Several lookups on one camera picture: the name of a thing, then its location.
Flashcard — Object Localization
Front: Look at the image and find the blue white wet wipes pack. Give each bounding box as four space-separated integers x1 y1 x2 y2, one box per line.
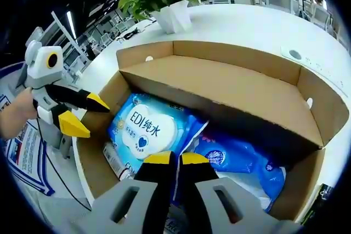
106 93 209 174

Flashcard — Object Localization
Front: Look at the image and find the white table socket panel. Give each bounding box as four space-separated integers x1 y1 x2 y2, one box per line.
281 44 346 90

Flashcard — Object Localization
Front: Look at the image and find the blue floral soft tissue pack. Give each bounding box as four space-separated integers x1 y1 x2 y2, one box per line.
191 127 287 213

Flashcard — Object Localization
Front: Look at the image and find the brown cardboard shoe box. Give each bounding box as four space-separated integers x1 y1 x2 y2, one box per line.
72 40 350 222

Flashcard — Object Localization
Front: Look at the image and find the black cable bundle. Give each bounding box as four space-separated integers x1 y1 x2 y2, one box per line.
122 27 141 41

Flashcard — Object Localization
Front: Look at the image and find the blue white wall poster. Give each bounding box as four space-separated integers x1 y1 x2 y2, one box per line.
4 94 55 197

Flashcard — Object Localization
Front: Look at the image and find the black green packet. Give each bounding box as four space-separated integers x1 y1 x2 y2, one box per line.
300 183 334 226

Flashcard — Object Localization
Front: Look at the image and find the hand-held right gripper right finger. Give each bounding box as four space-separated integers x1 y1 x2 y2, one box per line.
177 153 302 234

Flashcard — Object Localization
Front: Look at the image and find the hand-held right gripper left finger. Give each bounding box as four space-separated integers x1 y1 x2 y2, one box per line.
82 151 178 234

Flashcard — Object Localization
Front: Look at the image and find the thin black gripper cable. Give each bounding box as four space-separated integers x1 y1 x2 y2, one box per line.
35 117 93 213

